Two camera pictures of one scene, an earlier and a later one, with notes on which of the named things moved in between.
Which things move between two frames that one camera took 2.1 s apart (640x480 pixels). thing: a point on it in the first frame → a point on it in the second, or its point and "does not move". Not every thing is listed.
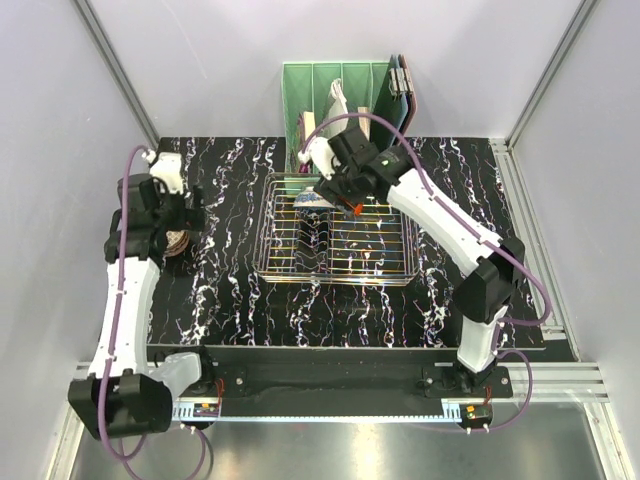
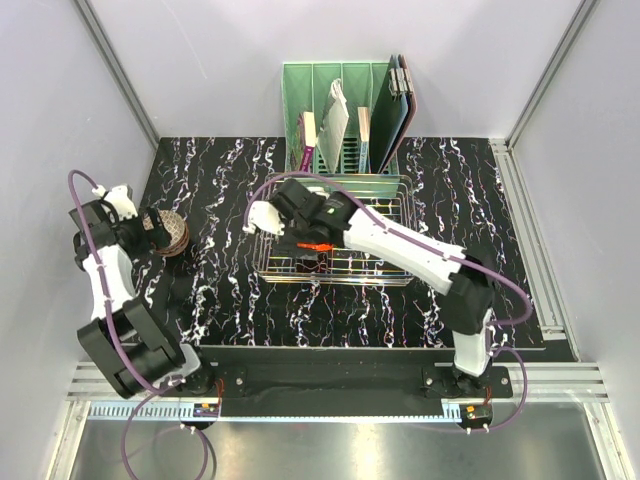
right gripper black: x=330 y=190 → x=286 y=243
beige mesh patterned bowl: x=177 y=242 does not move
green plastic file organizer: x=306 y=98 does not move
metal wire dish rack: x=317 y=246 does not move
